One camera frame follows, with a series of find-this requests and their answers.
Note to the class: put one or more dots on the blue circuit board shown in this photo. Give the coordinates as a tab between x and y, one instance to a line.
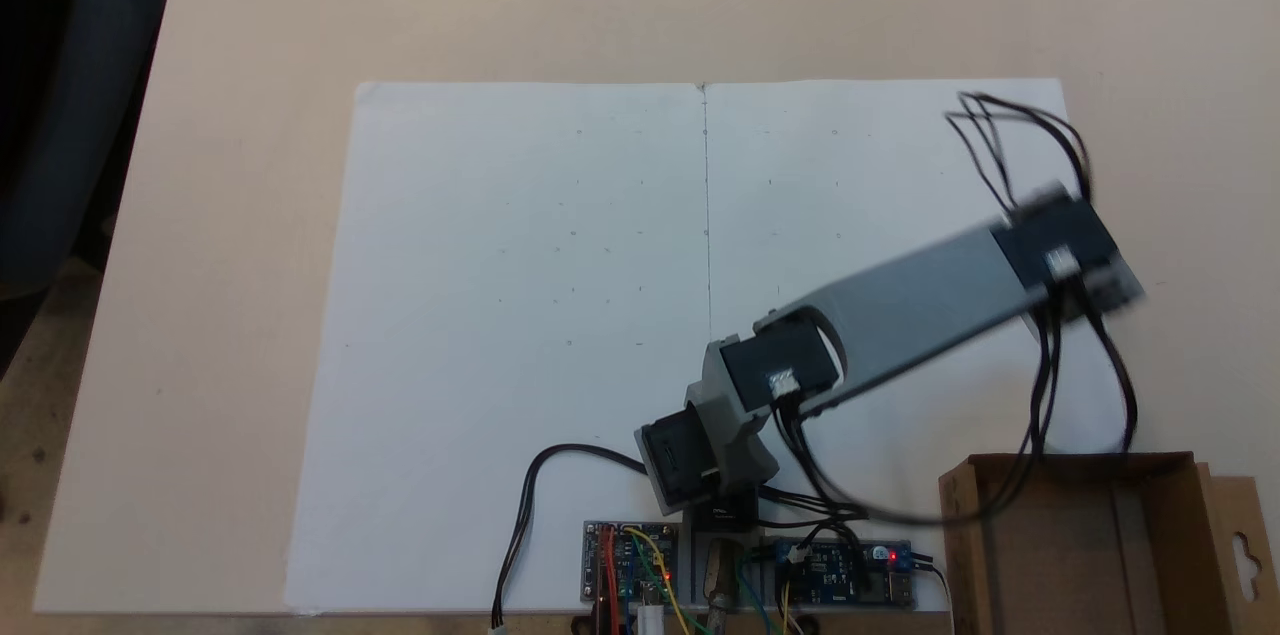
850	575

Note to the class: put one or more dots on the brown cardboard box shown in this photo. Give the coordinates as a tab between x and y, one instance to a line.
1050	565

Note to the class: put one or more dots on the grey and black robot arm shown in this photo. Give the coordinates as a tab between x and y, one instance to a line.
900	305

